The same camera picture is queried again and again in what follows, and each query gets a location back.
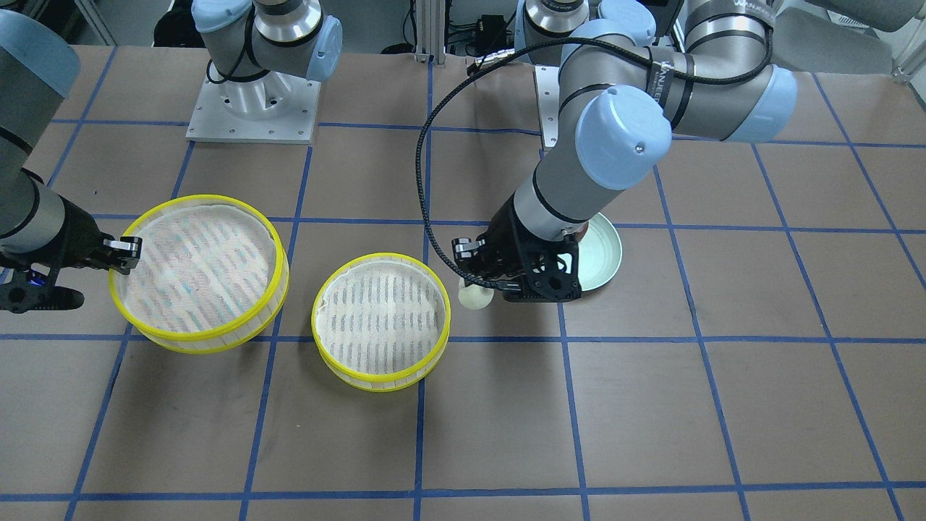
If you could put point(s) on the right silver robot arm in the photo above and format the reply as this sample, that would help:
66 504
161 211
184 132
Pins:
42 232

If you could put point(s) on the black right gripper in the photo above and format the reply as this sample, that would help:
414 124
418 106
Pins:
74 239

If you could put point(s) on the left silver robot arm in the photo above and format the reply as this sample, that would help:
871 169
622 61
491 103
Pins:
620 101

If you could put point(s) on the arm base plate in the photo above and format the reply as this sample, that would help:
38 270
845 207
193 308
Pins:
547 92
276 109

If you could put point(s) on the white bun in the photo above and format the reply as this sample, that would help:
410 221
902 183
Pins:
474 297

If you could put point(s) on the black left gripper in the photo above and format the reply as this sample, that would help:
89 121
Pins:
508 241

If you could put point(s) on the aluminium frame post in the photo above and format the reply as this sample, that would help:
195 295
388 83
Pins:
430 31

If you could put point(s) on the yellow steamer layer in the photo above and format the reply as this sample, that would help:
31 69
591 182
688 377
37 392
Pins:
213 274
381 322

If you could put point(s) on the light green plate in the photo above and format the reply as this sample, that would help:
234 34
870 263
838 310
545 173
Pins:
600 253

